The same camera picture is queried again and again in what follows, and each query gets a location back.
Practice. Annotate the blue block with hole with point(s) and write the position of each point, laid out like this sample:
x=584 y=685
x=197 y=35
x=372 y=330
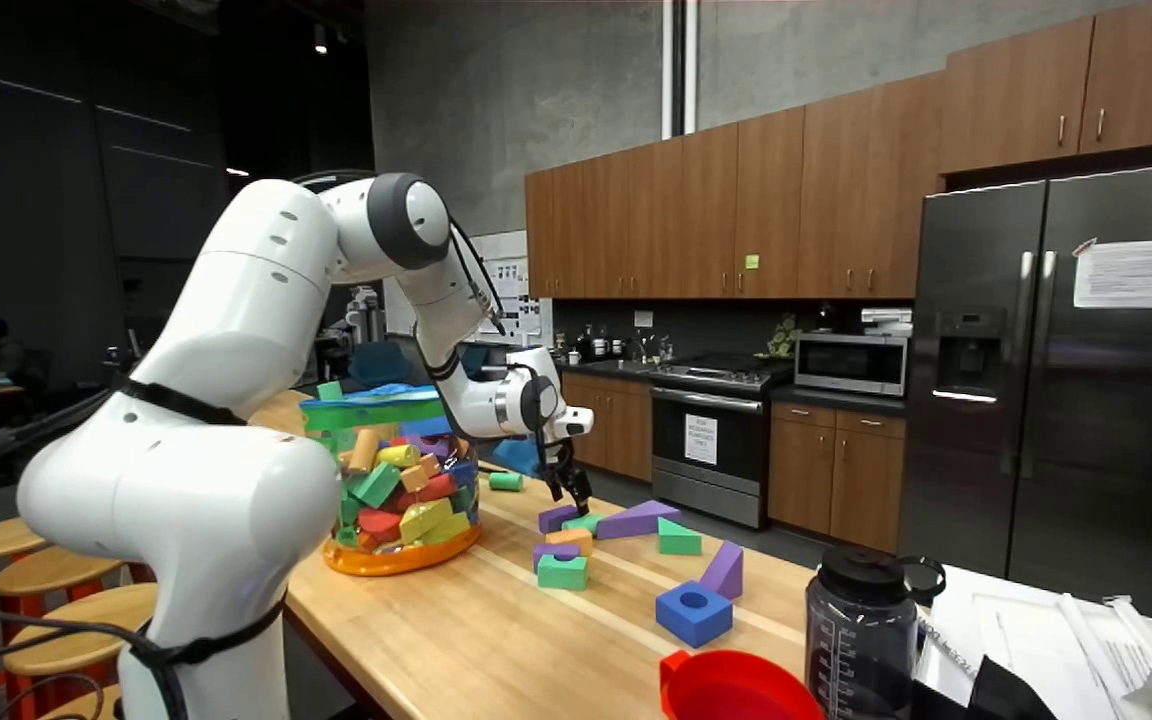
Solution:
x=692 y=613

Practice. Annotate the brown lower cabinets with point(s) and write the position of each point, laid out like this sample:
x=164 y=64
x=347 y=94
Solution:
x=832 y=468

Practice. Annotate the green wedge foam block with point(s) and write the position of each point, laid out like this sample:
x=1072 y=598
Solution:
x=678 y=541

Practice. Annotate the green foam cylinder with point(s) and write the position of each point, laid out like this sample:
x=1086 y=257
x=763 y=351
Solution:
x=581 y=522

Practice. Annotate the white papers pile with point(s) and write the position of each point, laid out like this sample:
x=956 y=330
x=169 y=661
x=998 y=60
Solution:
x=1076 y=656

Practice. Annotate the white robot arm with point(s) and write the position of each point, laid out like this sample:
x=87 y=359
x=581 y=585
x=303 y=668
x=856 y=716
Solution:
x=178 y=477

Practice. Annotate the stainless microwave oven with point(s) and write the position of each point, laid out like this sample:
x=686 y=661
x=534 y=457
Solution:
x=842 y=362

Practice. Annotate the green arch foam block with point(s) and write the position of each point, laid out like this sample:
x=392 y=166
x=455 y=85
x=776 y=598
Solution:
x=560 y=573

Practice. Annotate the dark water bottle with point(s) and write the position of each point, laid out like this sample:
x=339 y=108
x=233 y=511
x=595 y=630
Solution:
x=861 y=630

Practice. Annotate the purple block by arch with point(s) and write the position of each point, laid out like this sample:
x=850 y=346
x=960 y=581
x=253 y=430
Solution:
x=557 y=549

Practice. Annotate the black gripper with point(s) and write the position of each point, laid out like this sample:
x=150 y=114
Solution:
x=564 y=475

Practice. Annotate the brown upper wall cabinets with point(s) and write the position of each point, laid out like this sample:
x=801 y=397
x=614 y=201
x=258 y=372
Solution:
x=820 y=201

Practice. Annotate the wooden stool near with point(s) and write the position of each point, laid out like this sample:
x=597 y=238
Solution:
x=75 y=642

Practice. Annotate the paper note on refrigerator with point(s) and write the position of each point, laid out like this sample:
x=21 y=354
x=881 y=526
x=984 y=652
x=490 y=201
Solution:
x=1115 y=272

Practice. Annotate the stainless steel refrigerator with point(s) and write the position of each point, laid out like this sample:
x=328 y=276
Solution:
x=1030 y=422

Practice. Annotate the small green block near bag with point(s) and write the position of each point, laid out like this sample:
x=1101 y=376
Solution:
x=505 y=481

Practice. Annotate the long purple triangle block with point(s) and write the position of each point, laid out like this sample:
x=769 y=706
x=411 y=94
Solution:
x=635 y=522

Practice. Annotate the wooden stool middle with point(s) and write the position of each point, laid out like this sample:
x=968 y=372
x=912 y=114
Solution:
x=46 y=581

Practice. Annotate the white poster board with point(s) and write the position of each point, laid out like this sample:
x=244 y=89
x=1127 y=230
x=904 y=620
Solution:
x=520 y=319

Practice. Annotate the orange rectangular foam block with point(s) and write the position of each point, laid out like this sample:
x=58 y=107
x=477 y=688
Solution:
x=579 y=537

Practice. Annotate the purple rectangular foam block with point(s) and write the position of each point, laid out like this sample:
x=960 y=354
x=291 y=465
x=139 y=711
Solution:
x=557 y=516

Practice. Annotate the clear bag of foam blocks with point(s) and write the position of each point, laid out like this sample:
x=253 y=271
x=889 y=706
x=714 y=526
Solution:
x=411 y=485

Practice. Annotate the stainless oven range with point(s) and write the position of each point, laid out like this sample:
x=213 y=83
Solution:
x=710 y=434

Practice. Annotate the red plastic bowl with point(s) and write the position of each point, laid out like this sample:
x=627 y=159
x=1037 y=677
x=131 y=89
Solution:
x=729 y=685

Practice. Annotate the purple wedge foam block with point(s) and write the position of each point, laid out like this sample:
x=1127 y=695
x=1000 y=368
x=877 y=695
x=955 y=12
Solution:
x=726 y=568

